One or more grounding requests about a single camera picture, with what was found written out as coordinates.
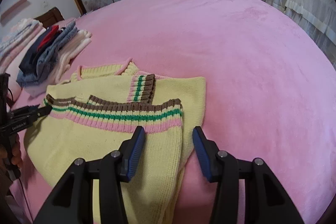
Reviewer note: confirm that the dark wooden headboard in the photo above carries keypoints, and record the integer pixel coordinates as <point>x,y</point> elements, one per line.
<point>50,17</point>

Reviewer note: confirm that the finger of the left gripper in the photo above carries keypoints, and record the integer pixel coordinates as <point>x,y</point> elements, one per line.
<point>34,111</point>

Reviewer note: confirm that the folded pale pink garment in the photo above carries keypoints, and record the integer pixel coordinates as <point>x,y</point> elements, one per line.
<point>64,57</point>

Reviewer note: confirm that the folded blue jeans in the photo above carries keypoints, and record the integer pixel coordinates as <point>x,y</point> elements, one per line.
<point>37,65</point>

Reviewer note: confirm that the pink pillow with orange print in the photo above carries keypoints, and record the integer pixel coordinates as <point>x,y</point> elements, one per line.
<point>13,68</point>

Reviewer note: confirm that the pink wall shelf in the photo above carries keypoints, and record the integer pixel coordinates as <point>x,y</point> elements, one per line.
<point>13,10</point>

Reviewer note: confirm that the navy red folded garment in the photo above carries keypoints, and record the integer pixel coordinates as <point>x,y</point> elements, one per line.
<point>45,40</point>

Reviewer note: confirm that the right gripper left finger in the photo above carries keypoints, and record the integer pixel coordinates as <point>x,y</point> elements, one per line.
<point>71,200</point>

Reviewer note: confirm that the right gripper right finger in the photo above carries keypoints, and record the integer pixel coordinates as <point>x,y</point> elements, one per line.
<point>266,200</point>

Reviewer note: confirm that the yellow knitted striped cardigan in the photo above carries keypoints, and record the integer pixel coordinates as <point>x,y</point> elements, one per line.
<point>98,108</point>

